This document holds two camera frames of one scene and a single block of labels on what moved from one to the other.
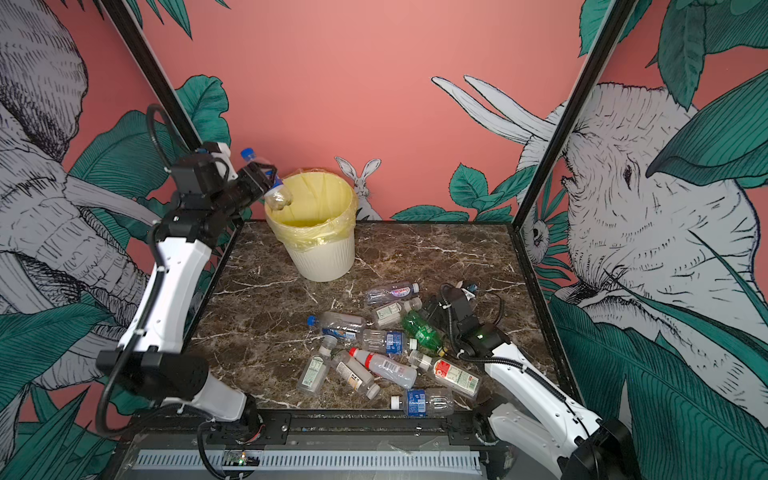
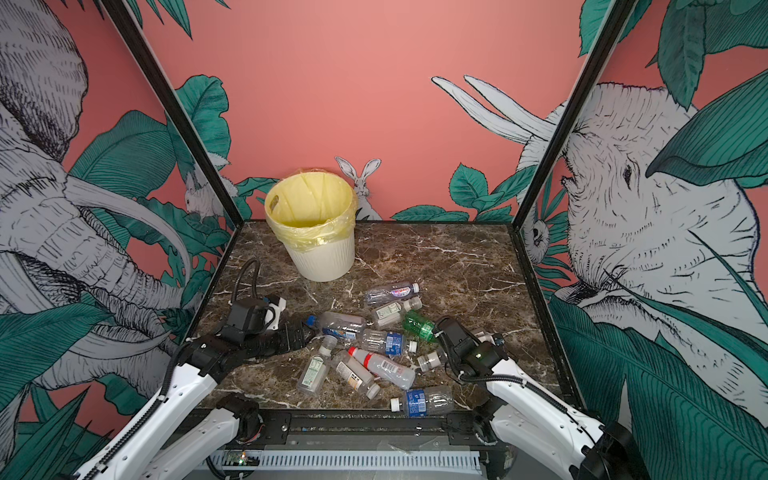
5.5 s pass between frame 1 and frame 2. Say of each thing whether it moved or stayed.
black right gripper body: moved
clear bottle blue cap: stayed
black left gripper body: moved
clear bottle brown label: stayed
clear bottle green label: stayed
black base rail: stayed
